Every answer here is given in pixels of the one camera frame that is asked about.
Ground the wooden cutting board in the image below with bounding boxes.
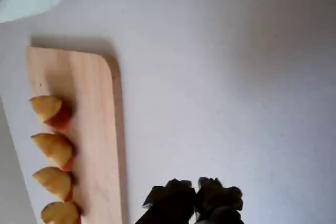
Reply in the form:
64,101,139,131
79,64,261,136
25,46,129,224

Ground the apple slice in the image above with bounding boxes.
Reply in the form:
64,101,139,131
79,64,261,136
40,201,82,224
28,95,73,132
30,133,75,172
31,166,74,203

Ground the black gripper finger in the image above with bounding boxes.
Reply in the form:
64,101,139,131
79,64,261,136
135,178,197,224
195,176,244,224

